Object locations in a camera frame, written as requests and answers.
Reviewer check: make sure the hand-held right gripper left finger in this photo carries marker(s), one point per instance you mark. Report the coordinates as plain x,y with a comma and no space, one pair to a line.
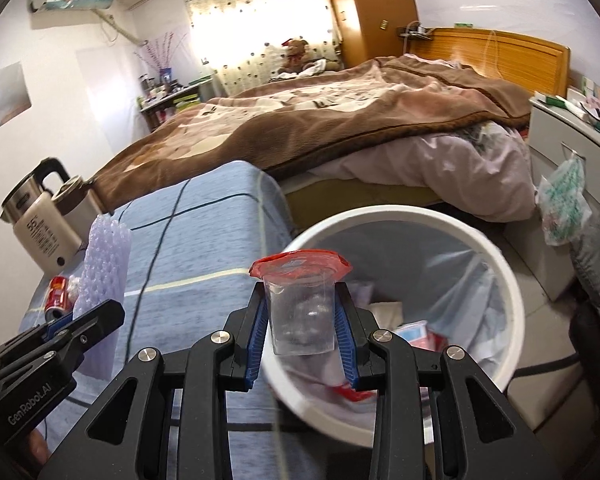
254,345

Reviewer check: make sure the beige steel electric kettle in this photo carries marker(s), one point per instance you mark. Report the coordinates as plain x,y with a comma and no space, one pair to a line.
40,230

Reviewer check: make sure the green printed plastic bag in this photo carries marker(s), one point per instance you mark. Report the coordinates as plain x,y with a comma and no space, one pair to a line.
562,205

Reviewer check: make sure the blue plaid tablecloth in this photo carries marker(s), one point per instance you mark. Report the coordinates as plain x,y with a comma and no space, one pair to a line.
205,220

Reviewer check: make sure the clear cup with red lid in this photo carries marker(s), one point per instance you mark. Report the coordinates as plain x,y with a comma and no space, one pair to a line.
300,310

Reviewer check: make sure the small wall shelf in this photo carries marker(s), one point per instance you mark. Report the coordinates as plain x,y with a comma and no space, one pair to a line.
415,31

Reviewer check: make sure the wooden wardrobe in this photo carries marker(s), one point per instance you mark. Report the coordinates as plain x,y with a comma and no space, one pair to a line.
375,0

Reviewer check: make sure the brown teddy bear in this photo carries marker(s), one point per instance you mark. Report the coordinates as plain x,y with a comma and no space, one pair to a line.
295,57

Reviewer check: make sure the translucent bin liner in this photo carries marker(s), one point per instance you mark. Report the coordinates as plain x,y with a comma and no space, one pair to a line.
430,270

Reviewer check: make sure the heart patterned curtain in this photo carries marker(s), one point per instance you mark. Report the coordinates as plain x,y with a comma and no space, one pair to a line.
260,10

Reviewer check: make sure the small red white can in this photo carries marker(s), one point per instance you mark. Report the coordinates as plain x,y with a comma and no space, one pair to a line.
59,296

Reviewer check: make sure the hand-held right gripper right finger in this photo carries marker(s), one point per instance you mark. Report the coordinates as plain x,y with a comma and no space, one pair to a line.
347,355

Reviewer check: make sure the glossy wall poster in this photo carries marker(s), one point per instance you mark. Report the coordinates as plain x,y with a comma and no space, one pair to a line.
5,97

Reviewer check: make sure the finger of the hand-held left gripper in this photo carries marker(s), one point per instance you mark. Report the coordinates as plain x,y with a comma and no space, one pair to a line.
57,326
100,320

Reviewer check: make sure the clutter of small boxes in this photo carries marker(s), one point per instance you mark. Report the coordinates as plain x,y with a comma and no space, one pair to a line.
595,105

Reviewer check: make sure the pink quilt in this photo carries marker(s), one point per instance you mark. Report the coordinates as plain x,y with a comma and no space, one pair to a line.
405,165

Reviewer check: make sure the white nightstand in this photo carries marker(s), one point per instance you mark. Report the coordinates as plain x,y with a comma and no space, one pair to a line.
555,145

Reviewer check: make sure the dried flower branches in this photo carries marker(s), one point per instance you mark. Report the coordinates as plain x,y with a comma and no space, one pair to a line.
162,55

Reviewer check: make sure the white round trash bin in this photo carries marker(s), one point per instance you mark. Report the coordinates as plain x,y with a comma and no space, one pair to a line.
500,280

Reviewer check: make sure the wooden headboard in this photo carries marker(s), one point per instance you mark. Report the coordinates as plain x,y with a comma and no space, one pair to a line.
520,55

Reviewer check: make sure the cluttered desk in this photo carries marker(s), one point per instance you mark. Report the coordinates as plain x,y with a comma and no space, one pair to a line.
170,105

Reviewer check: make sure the purple bubble wrap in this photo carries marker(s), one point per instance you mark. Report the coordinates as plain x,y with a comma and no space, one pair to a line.
105,260

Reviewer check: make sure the grey mug with brown lid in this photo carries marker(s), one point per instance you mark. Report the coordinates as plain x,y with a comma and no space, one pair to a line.
75,205

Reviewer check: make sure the bed with brown blanket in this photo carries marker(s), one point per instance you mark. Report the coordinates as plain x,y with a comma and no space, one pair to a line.
330,110

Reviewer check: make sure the white paper napkin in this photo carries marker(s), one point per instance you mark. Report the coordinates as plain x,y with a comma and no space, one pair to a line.
385,310

